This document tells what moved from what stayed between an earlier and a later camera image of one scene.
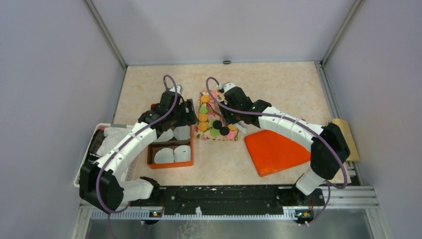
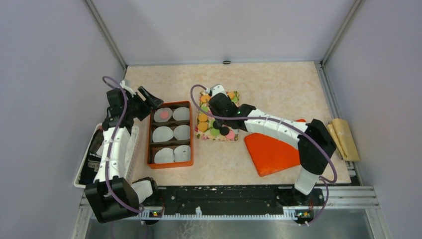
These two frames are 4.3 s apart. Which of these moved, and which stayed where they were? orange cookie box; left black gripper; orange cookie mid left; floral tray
Moved: left black gripper
Stayed: floral tray; orange cookie box; orange cookie mid left
